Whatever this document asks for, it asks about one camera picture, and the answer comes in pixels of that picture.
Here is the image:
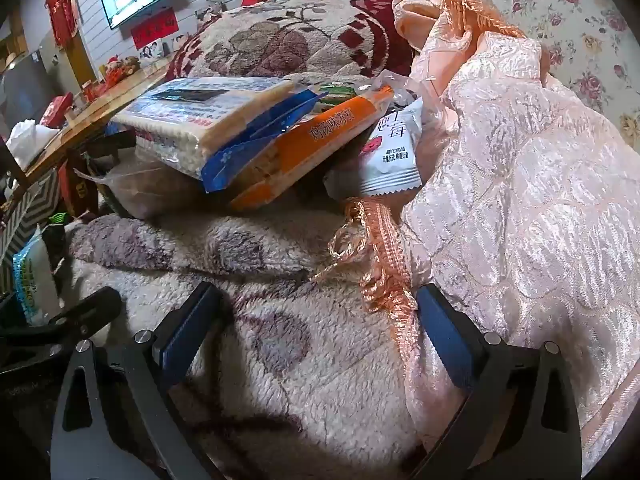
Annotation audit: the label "floral sofa cover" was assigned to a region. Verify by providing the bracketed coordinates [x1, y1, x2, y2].
[445, 0, 640, 151]

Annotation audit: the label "green label snack packet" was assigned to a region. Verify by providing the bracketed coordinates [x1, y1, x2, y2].
[315, 82, 358, 111]

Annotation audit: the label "white plastic bag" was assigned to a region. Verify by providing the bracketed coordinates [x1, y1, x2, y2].
[5, 119, 61, 171]

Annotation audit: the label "orange cracker package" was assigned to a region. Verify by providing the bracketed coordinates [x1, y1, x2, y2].
[227, 85, 393, 211]

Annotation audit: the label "small white red-print snack packet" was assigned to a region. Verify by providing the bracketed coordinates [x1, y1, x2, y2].
[324, 97, 425, 198]

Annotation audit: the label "red paper poster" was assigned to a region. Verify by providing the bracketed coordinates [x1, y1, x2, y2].
[131, 7, 181, 51]

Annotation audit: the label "floral fleece blanket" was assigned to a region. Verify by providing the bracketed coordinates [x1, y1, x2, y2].
[0, 0, 481, 480]

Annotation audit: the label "blue cracker package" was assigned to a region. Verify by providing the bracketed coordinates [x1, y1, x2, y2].
[110, 76, 321, 195]

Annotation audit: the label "red box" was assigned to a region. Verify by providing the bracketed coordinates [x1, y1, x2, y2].
[40, 92, 73, 128]

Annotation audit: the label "pink satin quilt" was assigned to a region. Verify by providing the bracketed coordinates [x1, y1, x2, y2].
[310, 0, 640, 466]

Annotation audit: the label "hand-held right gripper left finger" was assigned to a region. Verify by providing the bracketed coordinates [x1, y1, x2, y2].
[50, 281, 226, 480]

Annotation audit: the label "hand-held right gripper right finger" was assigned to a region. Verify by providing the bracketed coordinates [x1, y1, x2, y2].
[407, 284, 583, 480]

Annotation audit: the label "clear plastic wrapper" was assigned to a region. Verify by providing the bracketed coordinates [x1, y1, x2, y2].
[370, 70, 441, 111]

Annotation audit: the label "red wall hanging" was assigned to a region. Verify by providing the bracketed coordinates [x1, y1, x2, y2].
[45, 0, 78, 48]

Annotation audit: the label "red carton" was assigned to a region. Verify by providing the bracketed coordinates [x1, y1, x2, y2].
[57, 157, 101, 218]

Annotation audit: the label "row of photo frames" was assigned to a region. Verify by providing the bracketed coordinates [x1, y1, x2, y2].
[140, 35, 188, 66]

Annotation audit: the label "light blue snack packet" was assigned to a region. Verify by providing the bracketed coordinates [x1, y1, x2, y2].
[12, 225, 63, 327]

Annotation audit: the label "plush toys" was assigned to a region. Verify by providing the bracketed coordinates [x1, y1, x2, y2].
[102, 55, 141, 83]

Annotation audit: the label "grey refrigerator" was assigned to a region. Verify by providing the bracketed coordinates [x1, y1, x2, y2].
[0, 47, 51, 126]

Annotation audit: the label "clear bag of brown snacks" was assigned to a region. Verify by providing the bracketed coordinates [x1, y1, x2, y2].
[75, 150, 211, 221]

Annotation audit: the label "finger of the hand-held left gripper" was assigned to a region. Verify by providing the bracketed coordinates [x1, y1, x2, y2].
[46, 287, 123, 333]

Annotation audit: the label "wooden table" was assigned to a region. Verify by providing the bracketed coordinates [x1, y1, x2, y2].
[22, 62, 171, 186]

